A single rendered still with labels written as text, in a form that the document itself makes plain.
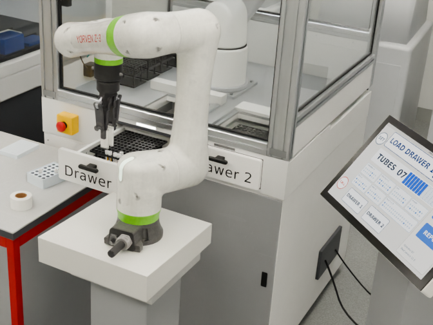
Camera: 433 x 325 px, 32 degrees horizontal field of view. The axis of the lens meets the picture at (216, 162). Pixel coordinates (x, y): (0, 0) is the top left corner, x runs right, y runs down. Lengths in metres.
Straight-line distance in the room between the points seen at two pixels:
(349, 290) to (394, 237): 1.60
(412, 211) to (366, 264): 1.81
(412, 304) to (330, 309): 1.30
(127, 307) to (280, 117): 0.77
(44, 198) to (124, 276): 0.61
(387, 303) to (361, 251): 1.68
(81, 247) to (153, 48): 0.60
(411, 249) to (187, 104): 0.72
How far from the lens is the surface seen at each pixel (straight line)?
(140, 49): 1.98
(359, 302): 3.55
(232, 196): 2.65
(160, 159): 2.14
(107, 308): 2.32
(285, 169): 2.52
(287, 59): 2.39
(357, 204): 2.16
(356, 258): 3.86
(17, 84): 3.39
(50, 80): 2.93
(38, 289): 2.66
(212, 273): 2.84
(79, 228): 2.27
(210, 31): 2.06
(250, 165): 2.55
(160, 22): 1.98
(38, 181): 2.68
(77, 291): 2.87
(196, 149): 2.18
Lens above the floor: 1.98
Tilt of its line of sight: 25 degrees down
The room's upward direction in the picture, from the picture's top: 4 degrees clockwise
